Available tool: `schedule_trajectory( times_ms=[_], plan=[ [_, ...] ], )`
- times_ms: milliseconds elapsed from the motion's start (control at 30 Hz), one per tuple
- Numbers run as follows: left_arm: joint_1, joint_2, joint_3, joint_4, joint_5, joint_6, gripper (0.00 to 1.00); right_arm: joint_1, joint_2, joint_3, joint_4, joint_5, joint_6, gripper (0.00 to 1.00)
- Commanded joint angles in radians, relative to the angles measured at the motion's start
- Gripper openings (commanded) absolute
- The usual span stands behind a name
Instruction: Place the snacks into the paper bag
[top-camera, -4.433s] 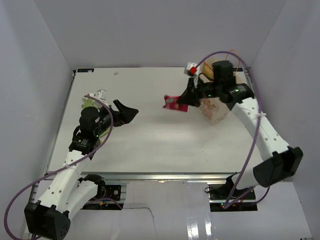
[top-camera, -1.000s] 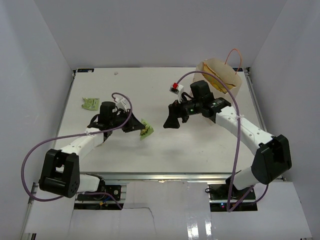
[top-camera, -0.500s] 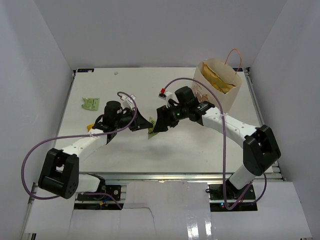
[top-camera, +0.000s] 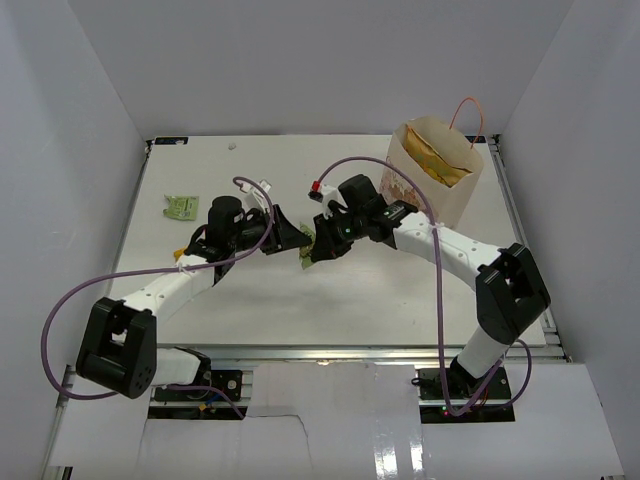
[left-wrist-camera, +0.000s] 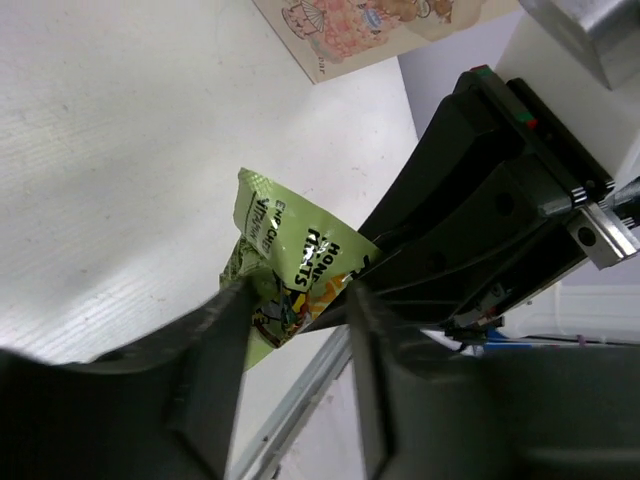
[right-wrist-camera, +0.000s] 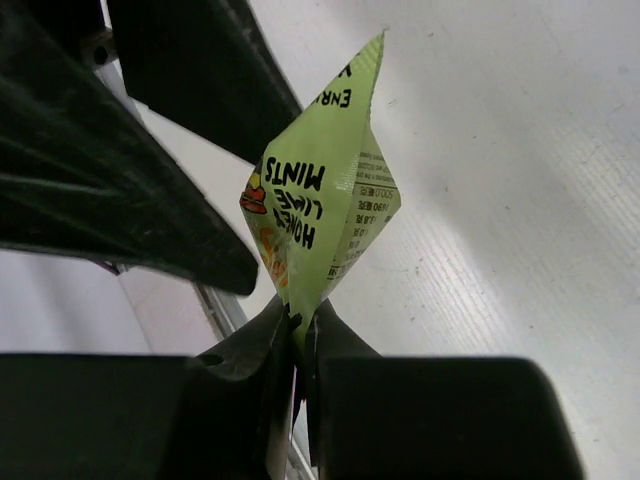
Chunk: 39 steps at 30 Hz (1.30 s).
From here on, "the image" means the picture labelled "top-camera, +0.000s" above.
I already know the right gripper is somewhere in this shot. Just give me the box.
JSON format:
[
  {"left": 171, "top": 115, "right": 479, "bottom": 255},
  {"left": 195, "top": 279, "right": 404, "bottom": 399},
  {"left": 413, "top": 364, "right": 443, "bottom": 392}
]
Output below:
[{"left": 312, "top": 208, "right": 368, "bottom": 262}]

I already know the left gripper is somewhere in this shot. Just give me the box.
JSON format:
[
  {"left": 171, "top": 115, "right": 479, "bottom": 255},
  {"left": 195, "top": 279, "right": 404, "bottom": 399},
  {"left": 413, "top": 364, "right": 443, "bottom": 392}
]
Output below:
[{"left": 229, "top": 205, "right": 312, "bottom": 256}]

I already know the green triangular snack packet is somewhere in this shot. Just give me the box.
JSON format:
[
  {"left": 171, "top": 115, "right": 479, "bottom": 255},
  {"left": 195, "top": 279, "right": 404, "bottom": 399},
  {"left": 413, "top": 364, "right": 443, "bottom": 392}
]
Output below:
[{"left": 299, "top": 223, "right": 316, "bottom": 270}]

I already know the brown chips bag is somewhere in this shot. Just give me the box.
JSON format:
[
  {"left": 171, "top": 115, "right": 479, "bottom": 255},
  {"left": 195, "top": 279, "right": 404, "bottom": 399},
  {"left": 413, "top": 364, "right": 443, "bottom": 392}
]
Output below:
[{"left": 403, "top": 126, "right": 471, "bottom": 188}]

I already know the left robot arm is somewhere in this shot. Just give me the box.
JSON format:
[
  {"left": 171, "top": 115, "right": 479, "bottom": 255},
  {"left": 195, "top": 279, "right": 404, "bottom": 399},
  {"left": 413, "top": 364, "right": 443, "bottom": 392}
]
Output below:
[{"left": 76, "top": 196, "right": 312, "bottom": 399}]

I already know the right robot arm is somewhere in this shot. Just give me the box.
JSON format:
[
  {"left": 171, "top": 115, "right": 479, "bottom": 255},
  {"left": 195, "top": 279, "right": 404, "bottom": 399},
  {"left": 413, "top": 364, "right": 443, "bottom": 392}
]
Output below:
[{"left": 309, "top": 174, "right": 551, "bottom": 399}]

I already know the beige paper bag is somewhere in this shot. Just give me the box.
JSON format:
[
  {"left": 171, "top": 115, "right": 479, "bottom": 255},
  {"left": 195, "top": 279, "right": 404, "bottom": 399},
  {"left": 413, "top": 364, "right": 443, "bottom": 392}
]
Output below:
[{"left": 379, "top": 116, "right": 484, "bottom": 228}]

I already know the light green snack packet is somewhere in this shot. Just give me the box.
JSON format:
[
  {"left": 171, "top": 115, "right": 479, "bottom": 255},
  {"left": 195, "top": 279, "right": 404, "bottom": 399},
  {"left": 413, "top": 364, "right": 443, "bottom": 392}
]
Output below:
[{"left": 163, "top": 195, "right": 199, "bottom": 221}]

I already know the yellow snack packet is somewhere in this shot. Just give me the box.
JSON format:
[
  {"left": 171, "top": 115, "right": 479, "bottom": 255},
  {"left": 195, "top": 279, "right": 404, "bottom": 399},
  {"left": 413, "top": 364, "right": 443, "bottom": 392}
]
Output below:
[{"left": 173, "top": 248, "right": 185, "bottom": 262}]

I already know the blue label sticker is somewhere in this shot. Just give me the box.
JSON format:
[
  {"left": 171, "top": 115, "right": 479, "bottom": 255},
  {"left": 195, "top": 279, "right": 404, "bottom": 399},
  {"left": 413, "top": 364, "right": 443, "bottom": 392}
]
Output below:
[{"left": 153, "top": 136, "right": 189, "bottom": 146}]

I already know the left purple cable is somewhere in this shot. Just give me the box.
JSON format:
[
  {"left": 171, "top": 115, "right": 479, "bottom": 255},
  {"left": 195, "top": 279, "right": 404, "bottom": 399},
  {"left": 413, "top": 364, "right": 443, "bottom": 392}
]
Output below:
[{"left": 39, "top": 175, "right": 275, "bottom": 420}]

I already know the purple cable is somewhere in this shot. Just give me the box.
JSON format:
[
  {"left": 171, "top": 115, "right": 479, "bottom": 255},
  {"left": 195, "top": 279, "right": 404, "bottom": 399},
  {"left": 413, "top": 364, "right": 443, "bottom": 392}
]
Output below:
[
  {"left": 39, "top": 175, "right": 275, "bottom": 420},
  {"left": 313, "top": 156, "right": 532, "bottom": 417}
]

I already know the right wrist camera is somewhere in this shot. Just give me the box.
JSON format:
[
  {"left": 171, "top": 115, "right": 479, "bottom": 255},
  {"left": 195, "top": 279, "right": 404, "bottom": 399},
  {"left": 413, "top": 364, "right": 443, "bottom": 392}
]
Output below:
[{"left": 308, "top": 180, "right": 348, "bottom": 219}]

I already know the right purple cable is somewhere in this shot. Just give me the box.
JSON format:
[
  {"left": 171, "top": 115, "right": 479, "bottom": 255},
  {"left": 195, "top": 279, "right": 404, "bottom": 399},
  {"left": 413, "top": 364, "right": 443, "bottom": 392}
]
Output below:
[{"left": 313, "top": 156, "right": 532, "bottom": 417}]

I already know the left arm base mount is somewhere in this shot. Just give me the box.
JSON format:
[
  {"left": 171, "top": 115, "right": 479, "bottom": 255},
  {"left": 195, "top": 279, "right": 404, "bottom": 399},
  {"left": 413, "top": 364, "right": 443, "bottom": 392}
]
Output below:
[{"left": 151, "top": 348, "right": 243, "bottom": 414}]

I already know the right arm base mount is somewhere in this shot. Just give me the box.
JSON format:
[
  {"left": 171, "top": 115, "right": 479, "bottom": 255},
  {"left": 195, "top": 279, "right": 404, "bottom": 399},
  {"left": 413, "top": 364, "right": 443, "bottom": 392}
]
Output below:
[{"left": 409, "top": 367, "right": 516, "bottom": 424}]

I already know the aluminium table frame rail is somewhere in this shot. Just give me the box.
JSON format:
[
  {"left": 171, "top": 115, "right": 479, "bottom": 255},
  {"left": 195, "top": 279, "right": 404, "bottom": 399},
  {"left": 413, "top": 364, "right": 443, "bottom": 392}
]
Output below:
[{"left": 87, "top": 134, "right": 569, "bottom": 364}]

